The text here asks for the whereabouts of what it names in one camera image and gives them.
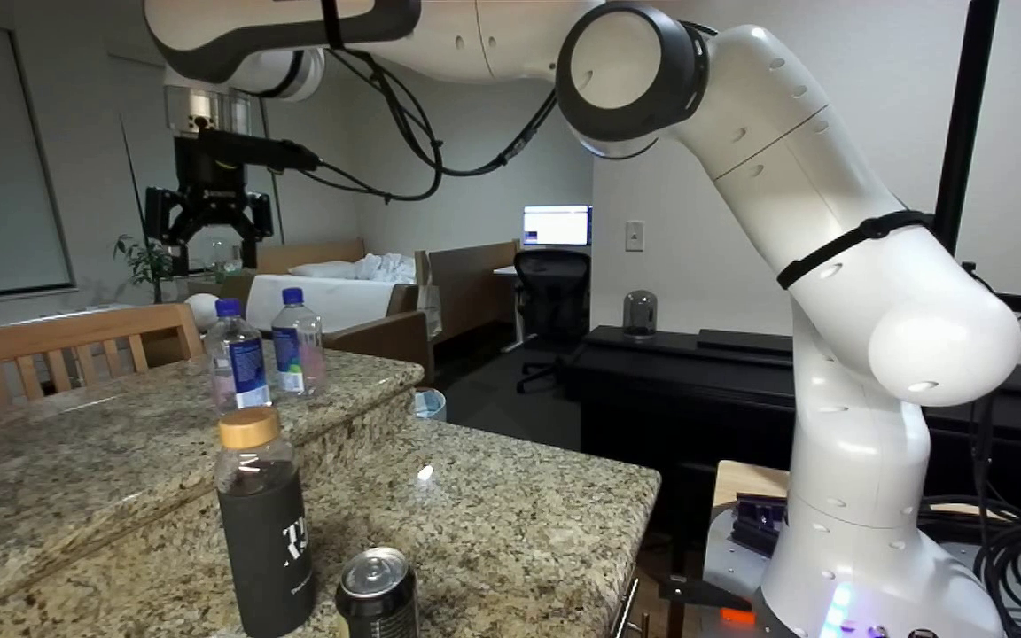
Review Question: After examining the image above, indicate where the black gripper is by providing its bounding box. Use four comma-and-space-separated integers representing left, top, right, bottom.
143, 126, 318, 269

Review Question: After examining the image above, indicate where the clear water bottle blue cap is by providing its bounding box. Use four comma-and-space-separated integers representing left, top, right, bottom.
204, 297, 273, 412

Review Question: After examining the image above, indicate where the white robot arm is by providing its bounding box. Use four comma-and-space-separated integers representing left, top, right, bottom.
143, 0, 1021, 638

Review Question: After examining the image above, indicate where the green potted plant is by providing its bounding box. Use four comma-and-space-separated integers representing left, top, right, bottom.
113, 234, 182, 302

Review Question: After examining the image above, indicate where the wooden chair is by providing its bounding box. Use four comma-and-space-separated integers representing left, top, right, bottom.
0, 305, 203, 412

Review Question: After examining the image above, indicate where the computer monitor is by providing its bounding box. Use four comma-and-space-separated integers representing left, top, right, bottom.
522, 207, 591, 248

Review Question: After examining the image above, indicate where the black labelled bottle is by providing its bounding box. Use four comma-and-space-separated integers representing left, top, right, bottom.
214, 409, 317, 638

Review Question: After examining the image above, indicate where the black office chair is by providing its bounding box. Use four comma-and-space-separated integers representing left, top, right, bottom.
515, 248, 591, 390

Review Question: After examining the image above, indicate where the metal can tumbler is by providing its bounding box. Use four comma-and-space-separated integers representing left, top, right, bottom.
337, 547, 417, 638

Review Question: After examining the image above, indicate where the black low cabinet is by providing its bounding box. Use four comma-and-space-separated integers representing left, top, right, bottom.
562, 326, 1021, 524

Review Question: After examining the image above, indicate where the black vertical pole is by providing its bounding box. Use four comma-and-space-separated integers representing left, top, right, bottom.
934, 0, 999, 253

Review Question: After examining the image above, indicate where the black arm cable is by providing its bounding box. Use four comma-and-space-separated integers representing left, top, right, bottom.
307, 42, 562, 207

